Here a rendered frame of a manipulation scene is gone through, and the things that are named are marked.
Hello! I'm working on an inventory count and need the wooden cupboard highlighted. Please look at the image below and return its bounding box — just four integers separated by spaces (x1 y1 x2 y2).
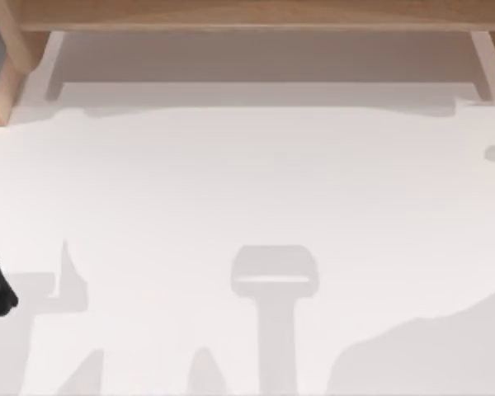
0 0 495 127

